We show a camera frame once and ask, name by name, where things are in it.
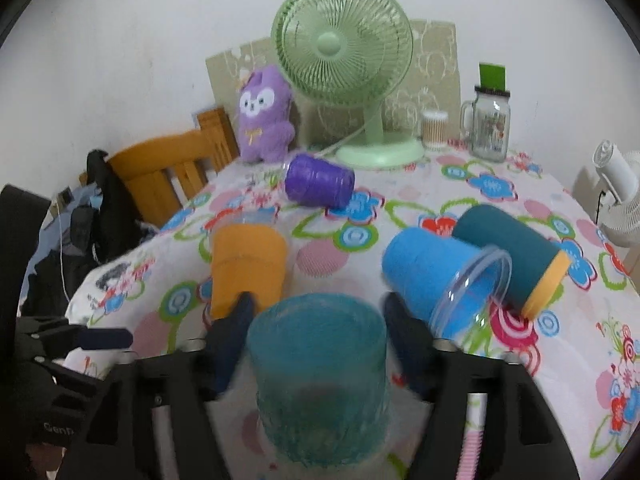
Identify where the teal scribbled clear cup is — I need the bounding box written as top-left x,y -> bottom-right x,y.
246,294 -> 390,468

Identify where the wooden chair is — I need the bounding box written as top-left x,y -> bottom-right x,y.
108,107 -> 239,228

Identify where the white small fan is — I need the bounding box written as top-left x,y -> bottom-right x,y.
592,140 -> 639,248

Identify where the blue plastic cup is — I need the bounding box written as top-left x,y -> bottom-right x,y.
382,228 -> 512,339

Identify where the green desk fan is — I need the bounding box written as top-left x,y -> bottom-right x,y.
271,0 -> 424,169

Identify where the cotton swab container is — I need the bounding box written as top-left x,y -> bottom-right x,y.
421,110 -> 449,148

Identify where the white fan power cord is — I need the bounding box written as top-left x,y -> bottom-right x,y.
299,106 -> 386,158

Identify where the orange plastic cup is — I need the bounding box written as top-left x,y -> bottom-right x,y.
210,223 -> 288,320

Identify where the green cup on jar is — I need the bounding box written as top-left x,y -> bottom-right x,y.
478,63 -> 506,92

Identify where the floral tablecloth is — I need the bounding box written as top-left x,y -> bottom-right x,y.
67,148 -> 639,479

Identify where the purple plush toy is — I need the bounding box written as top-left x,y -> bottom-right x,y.
236,64 -> 295,164

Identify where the beige patterned board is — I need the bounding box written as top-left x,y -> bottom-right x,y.
206,20 -> 461,150

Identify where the purple plastic cup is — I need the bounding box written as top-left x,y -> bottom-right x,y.
284,154 -> 356,209

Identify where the glass mason jar mug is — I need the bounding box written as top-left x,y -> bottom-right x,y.
460,86 -> 511,162

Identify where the dark teal cup yellow rim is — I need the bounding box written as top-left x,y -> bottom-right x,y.
452,204 -> 572,321

